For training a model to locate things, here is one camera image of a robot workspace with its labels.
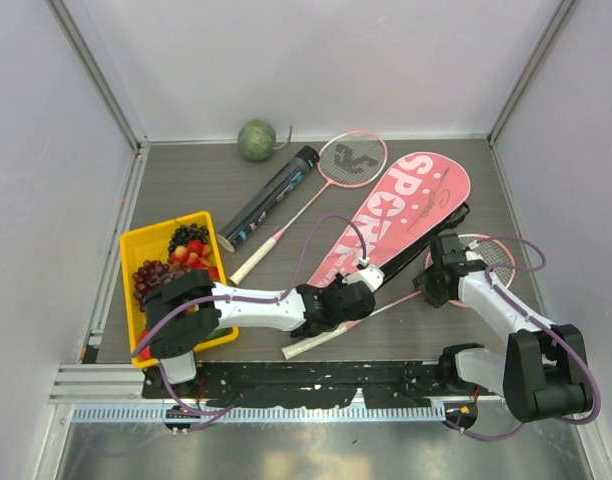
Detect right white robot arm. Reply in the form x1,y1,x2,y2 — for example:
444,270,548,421
413,234,601,424

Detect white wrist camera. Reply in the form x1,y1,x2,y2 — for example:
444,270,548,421
459,235,483,261
343,257,384,292

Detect red pepper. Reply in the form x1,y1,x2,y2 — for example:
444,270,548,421
134,329,155,360

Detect red grape bunch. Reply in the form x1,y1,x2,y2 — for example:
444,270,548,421
132,260,190,313

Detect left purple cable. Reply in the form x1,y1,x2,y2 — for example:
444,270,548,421
145,214,370,434

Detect red strawberries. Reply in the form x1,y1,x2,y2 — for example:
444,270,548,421
170,240,220,281

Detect pink racket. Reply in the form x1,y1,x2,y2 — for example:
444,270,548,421
281,233,516,360
229,130,388,285

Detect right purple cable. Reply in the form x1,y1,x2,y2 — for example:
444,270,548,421
443,235,602,442

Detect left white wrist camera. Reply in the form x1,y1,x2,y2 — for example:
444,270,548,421
343,257,384,292

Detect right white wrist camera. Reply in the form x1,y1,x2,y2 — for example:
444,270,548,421
459,235,483,261

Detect purple cable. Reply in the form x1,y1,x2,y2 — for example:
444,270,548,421
145,214,370,434
443,235,602,442

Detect white slotted cable duct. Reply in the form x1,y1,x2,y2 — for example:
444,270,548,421
71,402,446,424

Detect black shuttlecock tube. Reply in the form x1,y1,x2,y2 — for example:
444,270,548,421
217,146,320,252

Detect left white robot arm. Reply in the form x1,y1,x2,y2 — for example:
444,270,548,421
132,264,384,398

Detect green melon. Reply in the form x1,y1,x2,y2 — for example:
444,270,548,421
237,119,293,162

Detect yellow plastic tray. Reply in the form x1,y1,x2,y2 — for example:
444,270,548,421
120,211,239,369

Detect pink racket bag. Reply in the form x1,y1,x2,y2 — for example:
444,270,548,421
309,152,471,287

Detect dark grape bunch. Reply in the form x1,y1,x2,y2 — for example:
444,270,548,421
168,223,212,257

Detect green lime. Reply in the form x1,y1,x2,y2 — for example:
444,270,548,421
205,328,232,341

